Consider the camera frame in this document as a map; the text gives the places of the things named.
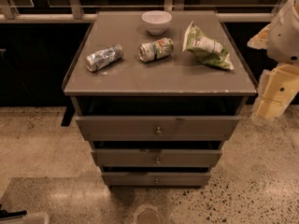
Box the grey drawer cabinet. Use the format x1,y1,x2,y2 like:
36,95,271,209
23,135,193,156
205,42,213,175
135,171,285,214
63,11,256,173

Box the grey top drawer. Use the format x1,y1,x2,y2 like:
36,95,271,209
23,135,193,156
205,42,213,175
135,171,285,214
76,116,239,141

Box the metal window railing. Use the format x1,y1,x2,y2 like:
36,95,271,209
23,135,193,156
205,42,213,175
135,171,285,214
0,0,287,22

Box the grey drawer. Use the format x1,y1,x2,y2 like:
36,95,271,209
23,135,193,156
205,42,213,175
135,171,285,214
102,172,211,187
91,149,221,167
76,116,239,141

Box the white bowl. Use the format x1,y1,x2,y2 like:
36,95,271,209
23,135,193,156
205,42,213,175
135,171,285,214
141,10,172,35

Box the green chip bag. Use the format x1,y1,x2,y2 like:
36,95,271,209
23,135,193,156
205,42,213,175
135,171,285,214
182,22,234,71

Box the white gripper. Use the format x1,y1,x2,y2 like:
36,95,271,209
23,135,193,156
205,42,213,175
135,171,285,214
247,0,299,121

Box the crushed silver blue can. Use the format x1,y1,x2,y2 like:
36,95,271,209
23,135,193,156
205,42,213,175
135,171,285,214
85,44,123,72

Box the grey bottom drawer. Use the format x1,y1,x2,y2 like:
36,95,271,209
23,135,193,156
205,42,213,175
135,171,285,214
102,172,211,187

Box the silver green orange can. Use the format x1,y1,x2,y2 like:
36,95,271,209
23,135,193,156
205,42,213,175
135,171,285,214
138,37,174,63

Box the black object bottom left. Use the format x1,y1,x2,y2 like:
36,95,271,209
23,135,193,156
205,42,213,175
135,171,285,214
0,203,50,224

